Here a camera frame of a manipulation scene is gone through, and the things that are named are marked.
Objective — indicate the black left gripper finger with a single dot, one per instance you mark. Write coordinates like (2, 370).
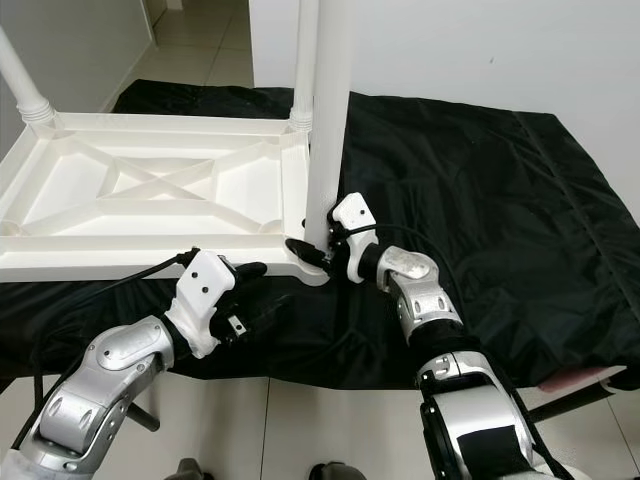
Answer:
(252, 270)
(272, 312)

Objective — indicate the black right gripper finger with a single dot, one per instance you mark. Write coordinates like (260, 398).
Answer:
(306, 252)

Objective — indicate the white plastic children table top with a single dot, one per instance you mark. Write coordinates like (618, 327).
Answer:
(80, 200)

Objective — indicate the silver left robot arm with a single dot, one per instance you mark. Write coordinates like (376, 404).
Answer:
(105, 395)

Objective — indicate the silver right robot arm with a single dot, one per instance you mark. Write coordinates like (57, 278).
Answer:
(425, 295)

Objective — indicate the black metal work table leg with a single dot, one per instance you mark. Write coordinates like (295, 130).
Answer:
(575, 408)
(145, 418)

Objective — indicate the grey left robot foot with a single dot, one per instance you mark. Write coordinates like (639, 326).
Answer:
(190, 470)

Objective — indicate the grey robot foot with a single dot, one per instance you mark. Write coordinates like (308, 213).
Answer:
(335, 472)
(190, 470)

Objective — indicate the grey right robot foot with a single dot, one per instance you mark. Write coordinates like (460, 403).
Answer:
(335, 472)

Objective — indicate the black cloth table cover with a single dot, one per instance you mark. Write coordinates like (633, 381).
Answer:
(540, 250)

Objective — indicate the pink table corner piece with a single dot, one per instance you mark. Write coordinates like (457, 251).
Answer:
(585, 378)

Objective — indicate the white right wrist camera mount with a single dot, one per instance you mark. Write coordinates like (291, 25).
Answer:
(355, 210)

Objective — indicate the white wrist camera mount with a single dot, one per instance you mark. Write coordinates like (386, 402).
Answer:
(355, 210)
(200, 285)

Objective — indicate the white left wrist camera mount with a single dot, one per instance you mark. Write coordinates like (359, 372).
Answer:
(200, 285)

